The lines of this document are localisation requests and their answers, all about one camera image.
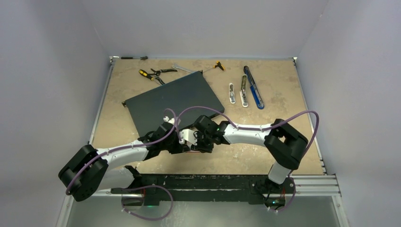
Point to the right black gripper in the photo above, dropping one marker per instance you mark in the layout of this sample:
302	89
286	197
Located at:
199	147

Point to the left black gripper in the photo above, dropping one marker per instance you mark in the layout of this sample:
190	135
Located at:
179	148

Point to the white stapler part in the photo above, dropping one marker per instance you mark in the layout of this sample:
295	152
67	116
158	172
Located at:
231	93

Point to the blue stapler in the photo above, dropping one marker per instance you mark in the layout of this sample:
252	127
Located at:
254	90

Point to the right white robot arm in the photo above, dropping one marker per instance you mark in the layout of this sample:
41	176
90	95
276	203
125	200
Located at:
286	144

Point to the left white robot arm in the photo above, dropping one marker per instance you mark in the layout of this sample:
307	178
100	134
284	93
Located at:
84	172

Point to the small yellow black screwdriver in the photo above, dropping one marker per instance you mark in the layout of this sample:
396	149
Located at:
218	65

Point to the silver wrench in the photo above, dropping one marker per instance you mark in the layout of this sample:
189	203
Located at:
176	66

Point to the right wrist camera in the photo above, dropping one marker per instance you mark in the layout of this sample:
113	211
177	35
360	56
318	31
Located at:
187	135

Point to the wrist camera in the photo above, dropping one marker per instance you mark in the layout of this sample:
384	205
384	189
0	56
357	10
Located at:
187	135
169	120

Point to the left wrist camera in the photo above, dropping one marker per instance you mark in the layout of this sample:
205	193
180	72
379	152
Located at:
169	120

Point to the dark flat network switch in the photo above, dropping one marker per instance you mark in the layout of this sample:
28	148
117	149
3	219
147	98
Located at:
147	109

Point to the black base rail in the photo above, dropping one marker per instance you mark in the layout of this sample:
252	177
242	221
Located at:
253	189

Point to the black handled cutters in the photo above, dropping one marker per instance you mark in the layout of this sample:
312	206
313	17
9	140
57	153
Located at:
163	71

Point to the black tool at wall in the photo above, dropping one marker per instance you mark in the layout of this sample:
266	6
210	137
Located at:
132	58

